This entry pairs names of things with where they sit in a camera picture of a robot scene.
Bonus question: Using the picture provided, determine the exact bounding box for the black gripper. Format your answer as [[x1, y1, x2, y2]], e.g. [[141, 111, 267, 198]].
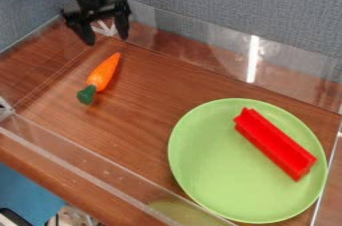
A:
[[61, 0, 131, 46]]

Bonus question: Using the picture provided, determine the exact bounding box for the clear acrylic corner bracket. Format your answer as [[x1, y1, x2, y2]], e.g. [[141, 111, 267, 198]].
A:
[[92, 3, 131, 36]]

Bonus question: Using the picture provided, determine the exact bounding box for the clear acrylic enclosure wall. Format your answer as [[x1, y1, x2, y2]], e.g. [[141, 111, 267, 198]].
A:
[[0, 5, 342, 226]]

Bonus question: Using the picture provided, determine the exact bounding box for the green plate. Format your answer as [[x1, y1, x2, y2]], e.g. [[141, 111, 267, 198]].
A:
[[168, 98, 327, 224]]

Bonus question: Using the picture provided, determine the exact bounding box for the red plastic block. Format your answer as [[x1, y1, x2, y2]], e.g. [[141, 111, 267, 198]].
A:
[[234, 108, 318, 181]]

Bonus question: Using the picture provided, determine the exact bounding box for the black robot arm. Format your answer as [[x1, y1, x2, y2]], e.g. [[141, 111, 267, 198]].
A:
[[61, 0, 131, 46]]

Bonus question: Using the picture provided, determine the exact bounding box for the orange toy carrot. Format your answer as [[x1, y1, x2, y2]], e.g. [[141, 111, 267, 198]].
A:
[[76, 52, 120, 105]]

